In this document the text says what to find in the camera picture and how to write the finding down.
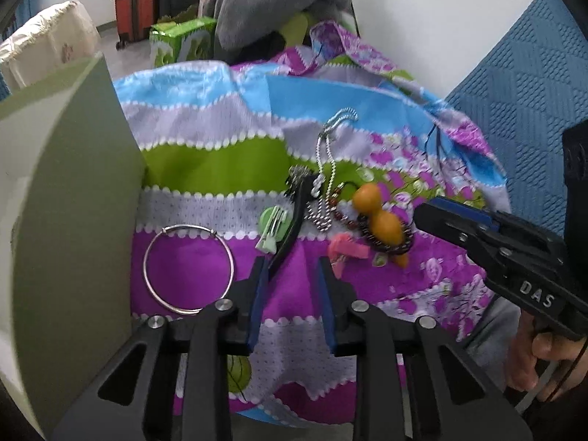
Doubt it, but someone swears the green hair clip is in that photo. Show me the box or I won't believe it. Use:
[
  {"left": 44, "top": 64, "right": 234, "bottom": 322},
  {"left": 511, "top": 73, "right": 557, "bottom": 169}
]
[{"left": 255, "top": 207, "right": 291, "bottom": 253}]

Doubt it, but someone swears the dark beaded bracelet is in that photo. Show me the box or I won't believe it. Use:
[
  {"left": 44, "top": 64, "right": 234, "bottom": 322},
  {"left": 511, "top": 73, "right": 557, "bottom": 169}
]
[{"left": 361, "top": 220, "right": 414, "bottom": 257}]

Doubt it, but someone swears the beige patterned pillow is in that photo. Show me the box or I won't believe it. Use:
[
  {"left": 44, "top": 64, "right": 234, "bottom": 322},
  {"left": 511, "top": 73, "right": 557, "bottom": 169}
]
[{"left": 0, "top": 0, "right": 99, "bottom": 93}]

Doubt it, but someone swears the pink hair clip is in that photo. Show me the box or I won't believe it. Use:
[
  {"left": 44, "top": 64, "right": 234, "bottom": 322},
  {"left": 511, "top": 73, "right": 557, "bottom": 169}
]
[{"left": 327, "top": 234, "right": 370, "bottom": 279}]

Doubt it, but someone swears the person's right hand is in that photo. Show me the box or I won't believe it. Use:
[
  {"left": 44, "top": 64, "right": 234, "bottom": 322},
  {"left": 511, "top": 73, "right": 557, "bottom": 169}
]
[{"left": 505, "top": 317, "right": 588, "bottom": 402}]

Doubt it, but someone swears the silver ball chain necklace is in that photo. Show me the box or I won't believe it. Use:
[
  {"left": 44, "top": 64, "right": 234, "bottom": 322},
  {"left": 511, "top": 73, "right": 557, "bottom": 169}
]
[{"left": 308, "top": 108, "right": 359, "bottom": 233}]

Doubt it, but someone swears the blue textured cushion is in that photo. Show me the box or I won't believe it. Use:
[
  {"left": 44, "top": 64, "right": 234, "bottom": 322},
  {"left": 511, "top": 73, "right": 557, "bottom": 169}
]
[{"left": 443, "top": 0, "right": 588, "bottom": 235}]

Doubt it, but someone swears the red beaded bracelet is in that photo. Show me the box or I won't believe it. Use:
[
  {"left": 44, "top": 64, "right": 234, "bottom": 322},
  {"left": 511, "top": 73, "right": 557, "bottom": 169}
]
[{"left": 328, "top": 184, "right": 366, "bottom": 233}]

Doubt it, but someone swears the light grey cloth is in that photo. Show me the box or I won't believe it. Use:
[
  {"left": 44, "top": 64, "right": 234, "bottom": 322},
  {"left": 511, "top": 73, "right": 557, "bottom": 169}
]
[{"left": 464, "top": 298, "right": 522, "bottom": 370}]

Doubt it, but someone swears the green carton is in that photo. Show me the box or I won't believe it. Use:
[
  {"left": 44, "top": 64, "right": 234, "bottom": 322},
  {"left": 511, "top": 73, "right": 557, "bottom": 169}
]
[{"left": 149, "top": 16, "right": 218, "bottom": 67}]

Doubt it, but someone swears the grey fleece garment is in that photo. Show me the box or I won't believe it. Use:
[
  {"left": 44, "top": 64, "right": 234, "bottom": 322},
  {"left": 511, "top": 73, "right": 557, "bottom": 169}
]
[{"left": 202, "top": 0, "right": 352, "bottom": 62}]

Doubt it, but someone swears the lime green cloth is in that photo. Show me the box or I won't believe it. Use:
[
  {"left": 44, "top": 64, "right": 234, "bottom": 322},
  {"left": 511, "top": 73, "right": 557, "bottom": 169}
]
[{"left": 280, "top": 11, "right": 318, "bottom": 47}]

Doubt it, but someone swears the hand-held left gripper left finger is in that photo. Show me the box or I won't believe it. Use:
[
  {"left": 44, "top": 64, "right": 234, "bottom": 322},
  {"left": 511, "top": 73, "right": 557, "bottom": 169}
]
[{"left": 53, "top": 256, "right": 272, "bottom": 441}]

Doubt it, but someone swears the red suitcase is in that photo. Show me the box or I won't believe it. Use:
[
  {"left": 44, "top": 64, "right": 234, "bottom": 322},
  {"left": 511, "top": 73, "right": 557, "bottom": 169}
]
[{"left": 115, "top": 0, "right": 161, "bottom": 51}]

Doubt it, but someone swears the orange gourd pendant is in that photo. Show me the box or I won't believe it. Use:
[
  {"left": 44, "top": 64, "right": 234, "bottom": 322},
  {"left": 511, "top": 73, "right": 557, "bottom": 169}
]
[{"left": 353, "top": 184, "right": 409, "bottom": 268}]

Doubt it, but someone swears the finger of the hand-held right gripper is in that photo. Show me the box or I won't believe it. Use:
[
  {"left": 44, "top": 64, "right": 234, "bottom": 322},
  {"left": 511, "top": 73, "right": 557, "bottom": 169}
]
[
  {"left": 432, "top": 196, "right": 499, "bottom": 233},
  {"left": 416, "top": 203, "right": 494, "bottom": 262}
]

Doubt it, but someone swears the colourful printed bedsheet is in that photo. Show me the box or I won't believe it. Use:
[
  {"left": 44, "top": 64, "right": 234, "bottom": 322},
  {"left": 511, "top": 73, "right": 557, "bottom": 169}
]
[{"left": 112, "top": 21, "right": 510, "bottom": 428}]

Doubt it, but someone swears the silver bangle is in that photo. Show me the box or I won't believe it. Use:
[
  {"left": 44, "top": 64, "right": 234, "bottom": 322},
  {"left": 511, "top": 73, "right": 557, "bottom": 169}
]
[{"left": 143, "top": 224, "right": 235, "bottom": 313}]

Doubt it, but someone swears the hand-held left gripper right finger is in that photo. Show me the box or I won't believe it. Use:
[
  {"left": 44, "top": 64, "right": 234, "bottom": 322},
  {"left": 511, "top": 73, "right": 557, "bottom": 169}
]
[{"left": 317, "top": 256, "right": 534, "bottom": 441}]

